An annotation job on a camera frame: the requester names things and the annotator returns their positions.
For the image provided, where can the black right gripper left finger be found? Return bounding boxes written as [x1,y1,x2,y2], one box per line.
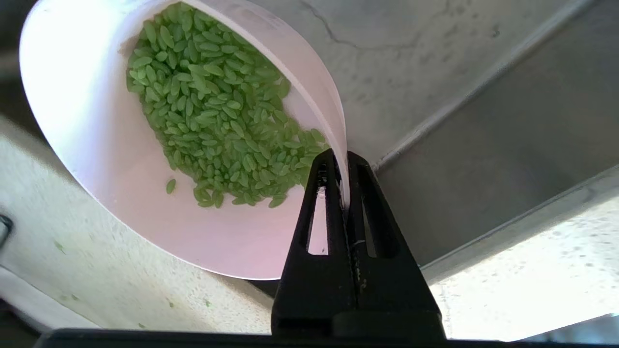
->
[271,149,358,335]

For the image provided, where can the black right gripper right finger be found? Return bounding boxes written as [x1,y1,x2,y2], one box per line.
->
[346,152,446,339]

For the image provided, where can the chopped green vegetables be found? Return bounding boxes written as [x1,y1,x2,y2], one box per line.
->
[126,2,329,209]

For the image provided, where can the white round bowl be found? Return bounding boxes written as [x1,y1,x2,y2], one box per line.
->
[18,0,350,281]

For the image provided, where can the stainless steel sink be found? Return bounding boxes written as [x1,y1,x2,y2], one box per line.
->
[372,0,619,286]

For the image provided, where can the white cloth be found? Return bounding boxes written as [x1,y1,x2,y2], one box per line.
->
[0,265,100,334]

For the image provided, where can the black power cable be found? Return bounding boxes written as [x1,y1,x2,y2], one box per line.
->
[0,214,14,252]

